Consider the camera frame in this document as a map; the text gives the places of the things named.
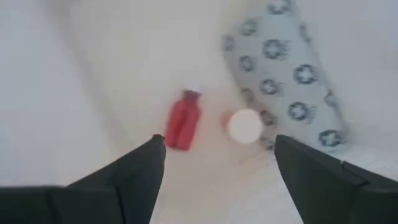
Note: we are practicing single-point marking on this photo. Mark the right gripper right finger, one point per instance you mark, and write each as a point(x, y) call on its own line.
point(326, 186)

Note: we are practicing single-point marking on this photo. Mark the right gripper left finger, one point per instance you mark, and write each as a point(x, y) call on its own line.
point(118, 186)

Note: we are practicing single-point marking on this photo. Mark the small red bottle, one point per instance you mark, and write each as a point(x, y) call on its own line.
point(183, 121)

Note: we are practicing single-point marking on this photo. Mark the white round lid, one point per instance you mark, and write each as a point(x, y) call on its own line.
point(245, 126)

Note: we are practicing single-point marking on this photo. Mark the printed wipes packet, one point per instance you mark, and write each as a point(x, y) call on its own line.
point(280, 62)

